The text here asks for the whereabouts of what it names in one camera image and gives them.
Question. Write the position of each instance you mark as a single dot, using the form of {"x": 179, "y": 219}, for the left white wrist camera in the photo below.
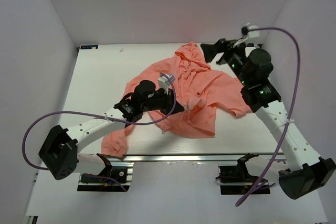
{"x": 165, "y": 81}

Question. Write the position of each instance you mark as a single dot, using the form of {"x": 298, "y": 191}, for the left blue corner label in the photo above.
{"x": 89, "y": 47}

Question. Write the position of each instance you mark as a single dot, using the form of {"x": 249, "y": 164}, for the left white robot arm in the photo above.
{"x": 62, "y": 149}

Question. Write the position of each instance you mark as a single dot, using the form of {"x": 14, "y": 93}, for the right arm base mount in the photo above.
{"x": 237, "y": 176}

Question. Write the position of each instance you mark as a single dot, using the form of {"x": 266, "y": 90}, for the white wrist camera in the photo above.
{"x": 165, "y": 81}
{"x": 249, "y": 32}

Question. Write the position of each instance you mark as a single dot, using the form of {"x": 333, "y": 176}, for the front aluminium rail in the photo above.
{"x": 176, "y": 158}

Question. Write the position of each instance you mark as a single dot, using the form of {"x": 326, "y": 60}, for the salmon pink jacket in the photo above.
{"x": 200, "y": 90}

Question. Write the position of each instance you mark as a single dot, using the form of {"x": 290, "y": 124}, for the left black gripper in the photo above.
{"x": 168, "y": 99}

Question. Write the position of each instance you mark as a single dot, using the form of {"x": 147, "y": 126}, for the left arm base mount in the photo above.
{"x": 100, "y": 174}

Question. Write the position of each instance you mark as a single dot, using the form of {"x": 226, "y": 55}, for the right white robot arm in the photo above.
{"x": 296, "y": 166}

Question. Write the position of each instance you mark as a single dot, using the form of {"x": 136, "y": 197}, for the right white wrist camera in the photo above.
{"x": 249, "y": 32}

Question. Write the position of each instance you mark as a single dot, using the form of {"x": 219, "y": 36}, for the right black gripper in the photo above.
{"x": 222, "y": 46}

